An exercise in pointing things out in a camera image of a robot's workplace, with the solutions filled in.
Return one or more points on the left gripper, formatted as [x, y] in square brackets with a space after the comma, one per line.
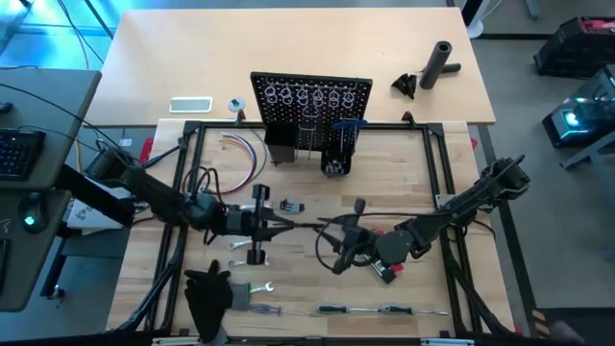
[259, 226]

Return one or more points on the black computer mouse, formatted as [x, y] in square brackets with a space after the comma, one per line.
[33, 214]

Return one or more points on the computer with coloured lights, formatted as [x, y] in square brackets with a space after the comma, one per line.
[591, 120]

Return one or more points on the white smartphone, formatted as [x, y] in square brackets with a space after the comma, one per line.
[190, 105]

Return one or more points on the white papers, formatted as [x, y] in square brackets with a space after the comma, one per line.
[86, 216]

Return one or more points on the black keyboard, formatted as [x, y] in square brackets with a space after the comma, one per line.
[19, 154]

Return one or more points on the red clamp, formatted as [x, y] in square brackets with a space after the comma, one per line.
[146, 151]
[474, 144]

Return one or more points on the round grey disc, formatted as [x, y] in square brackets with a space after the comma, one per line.
[237, 105]

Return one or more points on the large black tube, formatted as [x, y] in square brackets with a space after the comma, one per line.
[435, 65]

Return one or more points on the metal ruler strip foreground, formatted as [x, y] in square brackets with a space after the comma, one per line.
[264, 309]

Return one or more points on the black aluminium frame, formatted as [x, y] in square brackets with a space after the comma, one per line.
[394, 126]

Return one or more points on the grey desk frame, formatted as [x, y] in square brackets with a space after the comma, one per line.
[600, 163]

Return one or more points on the red utility knife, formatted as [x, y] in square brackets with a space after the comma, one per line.
[398, 267]

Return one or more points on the black equipment case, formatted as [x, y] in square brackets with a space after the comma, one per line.
[572, 48]

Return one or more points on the tall black pegboard bin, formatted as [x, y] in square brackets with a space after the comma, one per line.
[281, 134]

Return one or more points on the chrome socket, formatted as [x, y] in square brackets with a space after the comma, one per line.
[331, 168]
[339, 167]

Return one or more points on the black cone pieces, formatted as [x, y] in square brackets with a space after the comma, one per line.
[406, 85]

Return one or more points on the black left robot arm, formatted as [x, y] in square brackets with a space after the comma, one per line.
[154, 192]

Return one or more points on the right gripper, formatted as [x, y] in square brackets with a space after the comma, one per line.
[360, 245]

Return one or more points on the black perforated pegboard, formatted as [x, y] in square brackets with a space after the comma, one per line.
[262, 110]

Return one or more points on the small black tube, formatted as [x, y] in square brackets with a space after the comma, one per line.
[454, 67]

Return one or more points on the small black pegboard bin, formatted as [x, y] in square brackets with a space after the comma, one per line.
[324, 161]

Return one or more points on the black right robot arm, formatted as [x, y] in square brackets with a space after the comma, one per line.
[461, 206]

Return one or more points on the white stand base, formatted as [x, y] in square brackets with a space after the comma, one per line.
[475, 26]

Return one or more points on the black long tool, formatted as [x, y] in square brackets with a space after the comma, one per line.
[314, 225]

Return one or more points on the grey desk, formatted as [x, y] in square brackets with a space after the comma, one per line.
[48, 96]

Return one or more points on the light wooden desk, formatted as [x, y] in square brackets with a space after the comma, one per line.
[288, 43]

